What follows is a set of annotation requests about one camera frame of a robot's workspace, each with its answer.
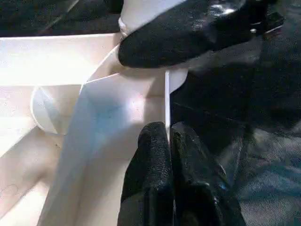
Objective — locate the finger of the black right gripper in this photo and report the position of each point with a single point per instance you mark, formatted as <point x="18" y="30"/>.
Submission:
<point x="178" y="40"/>

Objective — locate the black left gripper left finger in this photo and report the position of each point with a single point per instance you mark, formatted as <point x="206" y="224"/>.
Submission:
<point x="150" y="174"/>

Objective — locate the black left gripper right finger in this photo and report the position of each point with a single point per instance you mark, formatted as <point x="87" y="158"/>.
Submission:
<point x="202" y="188"/>

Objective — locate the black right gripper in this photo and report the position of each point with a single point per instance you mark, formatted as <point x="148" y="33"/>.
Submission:
<point x="263" y="15"/>

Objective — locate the white plastic table leg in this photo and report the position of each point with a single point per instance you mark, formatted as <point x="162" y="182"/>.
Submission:
<point x="141" y="14"/>

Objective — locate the black mat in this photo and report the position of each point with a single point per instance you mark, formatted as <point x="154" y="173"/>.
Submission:
<point x="247" y="106"/>

